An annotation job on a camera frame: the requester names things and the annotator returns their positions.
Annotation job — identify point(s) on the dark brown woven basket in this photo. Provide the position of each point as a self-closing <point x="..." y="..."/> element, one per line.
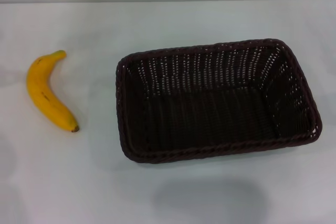
<point x="210" y="113"/>

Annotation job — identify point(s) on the yellow banana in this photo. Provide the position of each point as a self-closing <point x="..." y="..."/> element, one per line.
<point x="42" y="87"/>

